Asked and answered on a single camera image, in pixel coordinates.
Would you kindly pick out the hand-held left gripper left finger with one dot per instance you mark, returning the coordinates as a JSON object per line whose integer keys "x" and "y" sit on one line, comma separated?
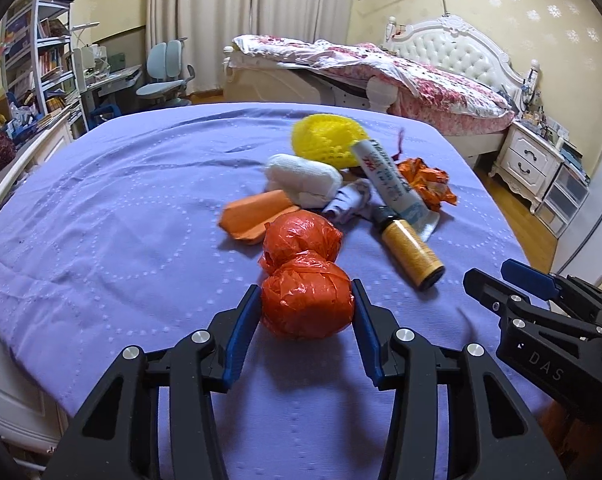
{"x": 243, "y": 330}

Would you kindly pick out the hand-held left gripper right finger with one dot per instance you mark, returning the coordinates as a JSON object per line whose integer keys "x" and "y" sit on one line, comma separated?
{"x": 366, "y": 330}

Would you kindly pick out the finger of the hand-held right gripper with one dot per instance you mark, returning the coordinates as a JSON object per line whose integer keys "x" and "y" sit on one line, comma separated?
{"x": 486, "y": 290}
{"x": 528, "y": 276}

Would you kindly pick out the orange plastic bag ball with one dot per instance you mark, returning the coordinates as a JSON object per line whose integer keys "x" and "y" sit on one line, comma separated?
{"x": 301, "y": 237}
{"x": 308, "y": 302}

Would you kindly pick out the orange foil wrapper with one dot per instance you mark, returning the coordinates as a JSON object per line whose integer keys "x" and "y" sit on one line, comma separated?
{"x": 428, "y": 185}

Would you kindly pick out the yellow foam fruit net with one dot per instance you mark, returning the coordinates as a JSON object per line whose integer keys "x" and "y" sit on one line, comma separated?
{"x": 326, "y": 142}

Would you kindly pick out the amber bottle with black cap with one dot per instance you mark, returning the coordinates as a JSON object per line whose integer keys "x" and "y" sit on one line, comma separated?
{"x": 411, "y": 250}

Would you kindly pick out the clear plastic drawer unit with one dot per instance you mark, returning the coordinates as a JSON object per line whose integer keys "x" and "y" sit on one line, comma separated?
{"x": 563, "y": 197}

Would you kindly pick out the orange folded cloth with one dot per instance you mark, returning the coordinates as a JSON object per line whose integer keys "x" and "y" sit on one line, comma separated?
{"x": 253, "y": 217}

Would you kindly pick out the white nightstand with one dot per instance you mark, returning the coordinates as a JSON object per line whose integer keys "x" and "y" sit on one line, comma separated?
{"x": 523, "y": 160}

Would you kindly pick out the grey crumpled sock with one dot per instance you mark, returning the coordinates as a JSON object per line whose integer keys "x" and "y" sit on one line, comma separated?
{"x": 348, "y": 202}

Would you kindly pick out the white toothpaste tube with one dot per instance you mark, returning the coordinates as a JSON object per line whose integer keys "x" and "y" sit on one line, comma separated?
{"x": 393, "y": 185}

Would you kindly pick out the white rolled cloth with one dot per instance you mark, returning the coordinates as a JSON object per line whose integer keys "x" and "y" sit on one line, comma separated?
{"x": 303, "y": 180}

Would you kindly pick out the dark red fabric ornament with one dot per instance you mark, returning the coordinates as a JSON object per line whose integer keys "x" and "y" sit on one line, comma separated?
{"x": 401, "y": 142}

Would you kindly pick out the purple bedsheet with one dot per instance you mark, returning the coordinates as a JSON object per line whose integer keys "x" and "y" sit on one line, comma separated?
{"x": 106, "y": 210}

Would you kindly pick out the white bed with tufted headboard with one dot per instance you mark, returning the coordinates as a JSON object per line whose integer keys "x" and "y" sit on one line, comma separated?
{"x": 456, "y": 47}

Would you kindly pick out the blue stool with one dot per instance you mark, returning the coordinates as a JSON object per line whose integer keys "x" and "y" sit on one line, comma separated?
{"x": 103, "y": 117}

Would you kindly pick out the pink floral quilt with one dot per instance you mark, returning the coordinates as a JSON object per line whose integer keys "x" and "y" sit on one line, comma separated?
{"x": 361, "y": 57}

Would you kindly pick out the light blue desk chair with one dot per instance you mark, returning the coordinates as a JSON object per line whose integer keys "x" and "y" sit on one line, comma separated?
{"x": 166, "y": 67}

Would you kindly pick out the grey study desk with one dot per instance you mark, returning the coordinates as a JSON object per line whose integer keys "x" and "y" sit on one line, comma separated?
{"x": 111, "y": 80}

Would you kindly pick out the beige curtains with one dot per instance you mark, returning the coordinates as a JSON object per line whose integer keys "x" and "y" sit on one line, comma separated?
{"x": 231, "y": 20}

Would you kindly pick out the white bookshelf with books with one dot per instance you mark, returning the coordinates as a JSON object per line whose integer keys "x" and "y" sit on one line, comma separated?
{"x": 46, "y": 60}

